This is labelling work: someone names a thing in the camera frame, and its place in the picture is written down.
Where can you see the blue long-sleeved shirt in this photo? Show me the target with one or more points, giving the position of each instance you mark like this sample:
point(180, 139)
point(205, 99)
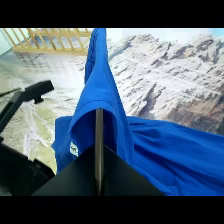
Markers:
point(160, 156)

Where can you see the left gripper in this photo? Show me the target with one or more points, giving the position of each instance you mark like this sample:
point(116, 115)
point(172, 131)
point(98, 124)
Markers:
point(18, 173)

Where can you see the wooden rack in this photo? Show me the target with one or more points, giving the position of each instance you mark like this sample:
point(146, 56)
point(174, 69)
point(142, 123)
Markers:
point(50, 41)

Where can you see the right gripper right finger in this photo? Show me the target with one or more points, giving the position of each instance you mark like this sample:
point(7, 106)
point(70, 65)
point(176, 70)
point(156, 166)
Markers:
point(130, 180)

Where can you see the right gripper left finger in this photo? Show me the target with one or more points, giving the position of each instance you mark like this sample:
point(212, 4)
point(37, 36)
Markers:
point(73, 180)

